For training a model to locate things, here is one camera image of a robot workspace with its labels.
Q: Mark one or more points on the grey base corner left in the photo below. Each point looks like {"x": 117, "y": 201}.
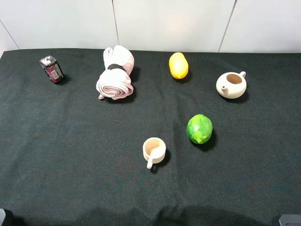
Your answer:
{"x": 6, "y": 217}

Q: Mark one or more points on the grey base corner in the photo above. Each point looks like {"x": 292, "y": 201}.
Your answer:
{"x": 6, "y": 217}
{"x": 287, "y": 220}

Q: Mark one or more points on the beige ceramic teapot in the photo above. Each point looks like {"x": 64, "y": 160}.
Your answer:
{"x": 231, "y": 85}

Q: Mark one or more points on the green papaya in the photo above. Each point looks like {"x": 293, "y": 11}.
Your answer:
{"x": 199, "y": 129}

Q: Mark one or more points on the red black tin box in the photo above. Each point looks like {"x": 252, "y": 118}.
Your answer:
{"x": 52, "y": 69}

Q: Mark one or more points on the rolled pink towel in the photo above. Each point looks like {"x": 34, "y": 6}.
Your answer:
{"x": 115, "y": 81}

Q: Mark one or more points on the beige cup with handle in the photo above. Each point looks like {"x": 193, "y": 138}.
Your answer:
{"x": 154, "y": 151}

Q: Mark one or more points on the orange yellow papaya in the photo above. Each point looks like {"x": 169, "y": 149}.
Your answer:
{"x": 178, "y": 65}

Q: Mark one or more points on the grey base corner right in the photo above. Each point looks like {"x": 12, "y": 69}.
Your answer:
{"x": 287, "y": 220}

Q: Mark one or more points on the black tablecloth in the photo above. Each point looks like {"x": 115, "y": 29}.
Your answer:
{"x": 70, "y": 159}

